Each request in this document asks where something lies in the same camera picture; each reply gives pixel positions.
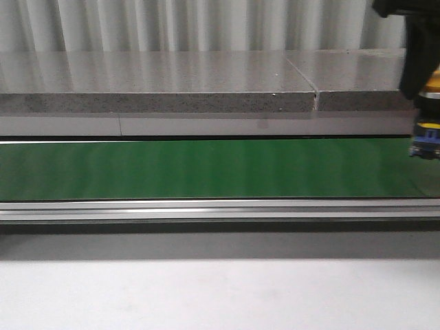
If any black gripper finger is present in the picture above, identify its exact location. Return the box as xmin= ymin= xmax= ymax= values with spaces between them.
xmin=400 ymin=15 xmax=439 ymax=100

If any right grey stone slab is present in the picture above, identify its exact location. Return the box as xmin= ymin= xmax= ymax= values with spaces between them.
xmin=285 ymin=49 xmax=413 ymax=112

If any grey stone slab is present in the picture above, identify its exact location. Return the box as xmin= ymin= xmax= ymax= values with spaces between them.
xmin=285 ymin=49 xmax=413 ymax=112
xmin=1 ymin=51 xmax=315 ymax=114

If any green conveyor belt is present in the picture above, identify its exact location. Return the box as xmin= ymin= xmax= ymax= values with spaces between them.
xmin=1 ymin=138 xmax=439 ymax=201

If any left grey stone slab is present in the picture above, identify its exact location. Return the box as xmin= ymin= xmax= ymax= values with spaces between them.
xmin=1 ymin=51 xmax=315 ymax=114

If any white pleated curtain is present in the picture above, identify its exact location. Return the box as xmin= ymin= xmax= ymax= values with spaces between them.
xmin=1 ymin=1 xmax=404 ymax=52

